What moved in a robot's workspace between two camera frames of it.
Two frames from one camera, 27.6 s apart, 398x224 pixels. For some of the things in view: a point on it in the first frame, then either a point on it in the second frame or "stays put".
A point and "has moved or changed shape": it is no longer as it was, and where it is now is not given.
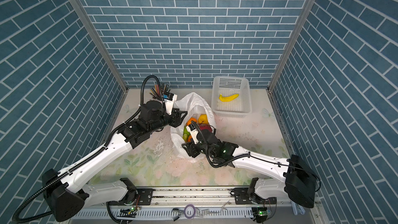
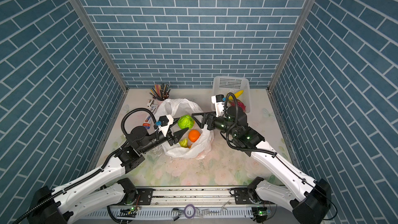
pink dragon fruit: [205, 126] has moved or changed shape
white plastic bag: [195, 106] has moved or changed shape
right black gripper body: [195, 149] → [212, 115]
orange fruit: [192, 119] has moved or changed shape
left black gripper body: [174, 121] → [170, 139]
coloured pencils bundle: [158, 92] stays put
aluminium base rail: [187, 205] stays put
